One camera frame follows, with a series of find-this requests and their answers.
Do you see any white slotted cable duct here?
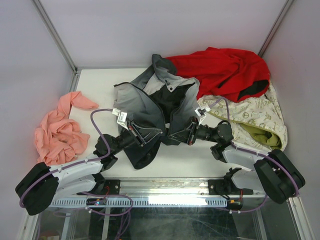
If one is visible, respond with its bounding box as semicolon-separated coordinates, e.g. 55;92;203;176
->
50;195;227;208

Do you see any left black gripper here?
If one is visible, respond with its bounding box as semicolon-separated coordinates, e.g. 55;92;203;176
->
111;119;162;155

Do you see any aluminium corner post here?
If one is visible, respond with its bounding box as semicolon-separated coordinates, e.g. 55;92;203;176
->
31;0;78;73
258;0;296;58

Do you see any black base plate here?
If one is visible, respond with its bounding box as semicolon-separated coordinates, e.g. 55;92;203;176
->
208;179;254;197
86;179;121;196

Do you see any dark grey zip jacket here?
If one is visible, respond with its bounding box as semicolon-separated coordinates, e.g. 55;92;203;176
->
113;54;200;170

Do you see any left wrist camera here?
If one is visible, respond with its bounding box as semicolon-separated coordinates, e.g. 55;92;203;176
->
112;108;129;130

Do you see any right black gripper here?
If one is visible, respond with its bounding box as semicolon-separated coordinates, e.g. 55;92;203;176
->
167;116;219;146

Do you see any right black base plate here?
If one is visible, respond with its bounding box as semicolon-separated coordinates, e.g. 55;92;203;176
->
208;179;254;197

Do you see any pink cloth garment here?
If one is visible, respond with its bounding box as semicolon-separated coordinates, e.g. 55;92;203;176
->
34;91;99;166

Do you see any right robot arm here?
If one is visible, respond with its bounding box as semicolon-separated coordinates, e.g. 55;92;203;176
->
167;116;306;204

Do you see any red jacket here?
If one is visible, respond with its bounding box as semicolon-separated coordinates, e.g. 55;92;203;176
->
167;47;270;103

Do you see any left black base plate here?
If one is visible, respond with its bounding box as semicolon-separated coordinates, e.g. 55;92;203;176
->
86;179;121;196

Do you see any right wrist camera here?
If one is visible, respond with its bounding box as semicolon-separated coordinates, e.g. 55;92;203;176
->
194;105;211;124

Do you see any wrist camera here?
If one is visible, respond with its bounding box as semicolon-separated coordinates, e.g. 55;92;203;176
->
112;108;129;130
194;105;211;124

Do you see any left aluminium corner post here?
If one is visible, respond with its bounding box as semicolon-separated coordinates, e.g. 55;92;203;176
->
31;0;78;73

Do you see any right aluminium corner post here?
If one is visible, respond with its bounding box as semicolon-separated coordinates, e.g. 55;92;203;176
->
258;0;296;58

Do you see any aluminium front rail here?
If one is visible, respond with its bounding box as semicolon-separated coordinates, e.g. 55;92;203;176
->
31;176;300;198

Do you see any cream patterned garment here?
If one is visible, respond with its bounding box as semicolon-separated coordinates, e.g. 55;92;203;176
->
209;84;288;152

